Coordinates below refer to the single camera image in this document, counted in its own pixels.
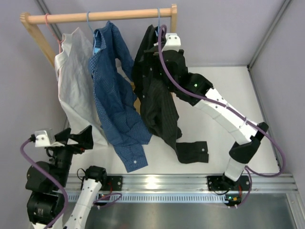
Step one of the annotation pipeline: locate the pink wire hanger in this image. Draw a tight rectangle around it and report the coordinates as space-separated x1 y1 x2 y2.
44 13 64 53

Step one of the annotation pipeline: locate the white shirt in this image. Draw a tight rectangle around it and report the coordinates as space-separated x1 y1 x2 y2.
54 28 108 146

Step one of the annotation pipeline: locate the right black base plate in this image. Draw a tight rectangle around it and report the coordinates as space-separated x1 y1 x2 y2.
207 175 250 193

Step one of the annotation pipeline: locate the light blue hanger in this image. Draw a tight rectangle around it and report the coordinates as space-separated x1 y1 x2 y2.
155 8 161 38

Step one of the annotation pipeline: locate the wooden clothes rack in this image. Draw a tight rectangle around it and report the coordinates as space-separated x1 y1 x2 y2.
20 4 178 67

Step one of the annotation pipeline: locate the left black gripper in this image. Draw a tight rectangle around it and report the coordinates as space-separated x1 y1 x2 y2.
51 125 93 188

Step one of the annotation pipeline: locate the blue hanger holding shirt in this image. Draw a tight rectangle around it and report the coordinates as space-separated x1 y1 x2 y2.
86 11 101 54

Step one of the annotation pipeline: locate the white slotted cable duct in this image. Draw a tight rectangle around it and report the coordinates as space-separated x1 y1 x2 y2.
66 192 241 203

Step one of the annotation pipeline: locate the aluminium mounting rail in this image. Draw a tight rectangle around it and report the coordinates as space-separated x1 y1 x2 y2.
64 173 298 193

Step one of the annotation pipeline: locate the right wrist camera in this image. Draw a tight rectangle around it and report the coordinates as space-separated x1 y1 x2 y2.
161 33 181 52

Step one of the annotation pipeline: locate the blue checked shirt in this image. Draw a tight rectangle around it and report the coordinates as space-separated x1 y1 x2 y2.
88 21 152 172

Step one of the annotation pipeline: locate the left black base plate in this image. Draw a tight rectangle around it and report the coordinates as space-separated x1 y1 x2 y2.
102 175 123 191

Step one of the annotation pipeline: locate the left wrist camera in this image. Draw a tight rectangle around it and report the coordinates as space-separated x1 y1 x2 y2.
34 128 64 147

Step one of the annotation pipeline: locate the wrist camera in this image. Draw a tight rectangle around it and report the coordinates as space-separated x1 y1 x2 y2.
161 33 181 52
34 128 64 147

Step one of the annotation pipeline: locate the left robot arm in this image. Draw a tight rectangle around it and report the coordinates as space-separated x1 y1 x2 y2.
20 125 108 229

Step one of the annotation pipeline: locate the black pinstriped shirt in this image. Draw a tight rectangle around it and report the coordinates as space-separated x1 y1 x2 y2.
132 25 209 164

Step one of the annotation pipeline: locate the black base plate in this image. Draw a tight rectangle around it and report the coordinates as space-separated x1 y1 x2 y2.
207 175 250 193
102 175 123 191

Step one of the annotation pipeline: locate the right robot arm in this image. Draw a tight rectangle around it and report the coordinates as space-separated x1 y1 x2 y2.
141 44 269 189

